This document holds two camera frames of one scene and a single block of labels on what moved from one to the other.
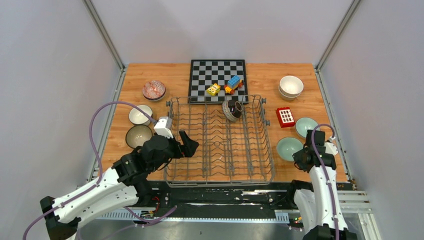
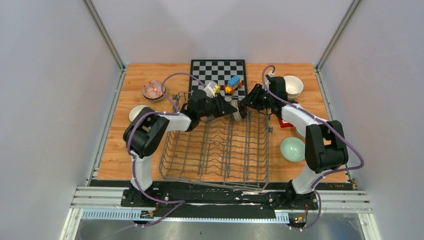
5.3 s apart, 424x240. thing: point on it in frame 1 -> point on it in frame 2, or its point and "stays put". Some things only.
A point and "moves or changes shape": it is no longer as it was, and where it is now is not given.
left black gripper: (187, 149) -> (223, 108)
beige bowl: (291, 85) stays put
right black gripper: (297, 157) -> (251, 100)
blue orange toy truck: (233, 84) stays put
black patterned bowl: (232, 109) moves or changes shape
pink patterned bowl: (154, 90) stays put
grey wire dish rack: (234, 147) stays put
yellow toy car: (213, 89) stays put
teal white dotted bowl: (137, 117) stays put
